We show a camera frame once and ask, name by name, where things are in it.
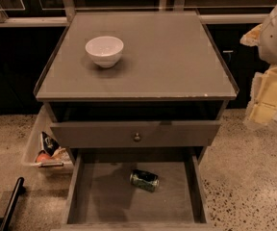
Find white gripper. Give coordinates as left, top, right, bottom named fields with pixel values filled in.
left=239, top=5, right=277, bottom=127

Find green soda can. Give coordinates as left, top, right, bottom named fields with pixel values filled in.
left=130, top=169, right=159, bottom=193

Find grey top drawer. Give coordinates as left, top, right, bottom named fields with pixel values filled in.
left=50, top=120, right=220, bottom=148

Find grey drawer cabinet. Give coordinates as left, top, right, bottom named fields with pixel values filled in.
left=35, top=12, right=239, bottom=159

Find round metal drawer knob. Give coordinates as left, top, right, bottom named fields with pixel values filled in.
left=133, top=133, right=141, bottom=142

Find open grey middle drawer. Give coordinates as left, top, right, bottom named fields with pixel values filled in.
left=53, top=150, right=214, bottom=231

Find white ceramic bowl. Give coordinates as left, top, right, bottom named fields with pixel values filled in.
left=85, top=36, right=124, bottom=68

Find tan crumpled snack bag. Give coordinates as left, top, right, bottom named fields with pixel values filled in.
left=51, top=147, right=70, bottom=162

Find dark snack bag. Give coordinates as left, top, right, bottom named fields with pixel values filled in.
left=40, top=132, right=60, bottom=156

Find clear plastic bin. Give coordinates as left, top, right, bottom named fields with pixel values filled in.
left=21, top=106, right=73, bottom=176

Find orange round fruit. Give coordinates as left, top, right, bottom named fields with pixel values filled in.
left=36, top=153, right=51, bottom=163

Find black bar handle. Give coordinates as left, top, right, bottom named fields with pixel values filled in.
left=0, top=177, right=26, bottom=231

